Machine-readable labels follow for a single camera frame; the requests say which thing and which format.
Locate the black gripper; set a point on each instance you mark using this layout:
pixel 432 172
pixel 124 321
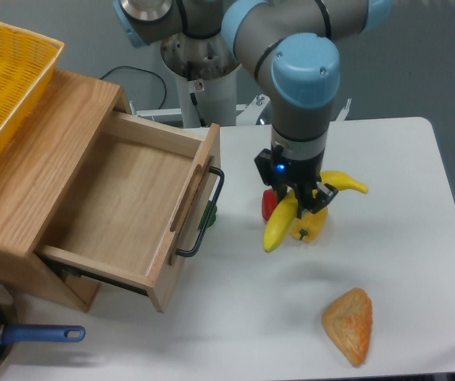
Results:
pixel 278 169

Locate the wooden drawer cabinet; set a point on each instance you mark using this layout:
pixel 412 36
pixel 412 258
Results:
pixel 36 171

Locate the yellow plastic basket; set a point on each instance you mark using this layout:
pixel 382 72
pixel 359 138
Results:
pixel 27 63

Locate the open wooden top drawer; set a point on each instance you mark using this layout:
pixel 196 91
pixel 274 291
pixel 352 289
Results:
pixel 131 216

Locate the yellow toy bell pepper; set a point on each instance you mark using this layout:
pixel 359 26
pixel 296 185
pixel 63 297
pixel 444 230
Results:
pixel 309 226

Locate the red toy bell pepper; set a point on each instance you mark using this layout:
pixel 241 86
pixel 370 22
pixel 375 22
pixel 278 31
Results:
pixel 268 204

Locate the black metal drawer handle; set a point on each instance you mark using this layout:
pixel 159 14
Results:
pixel 195 248

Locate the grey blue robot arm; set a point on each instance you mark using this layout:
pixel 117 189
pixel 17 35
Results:
pixel 289 49

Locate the white metal table frame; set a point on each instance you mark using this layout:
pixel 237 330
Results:
pixel 257 112

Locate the toy triangular pastry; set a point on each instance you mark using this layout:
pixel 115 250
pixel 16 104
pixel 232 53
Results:
pixel 348 321

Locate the green toy bell pepper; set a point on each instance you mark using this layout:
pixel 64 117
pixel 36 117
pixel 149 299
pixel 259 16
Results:
pixel 208 216

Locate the yellow toy banana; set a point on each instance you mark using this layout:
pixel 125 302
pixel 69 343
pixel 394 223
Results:
pixel 278 226

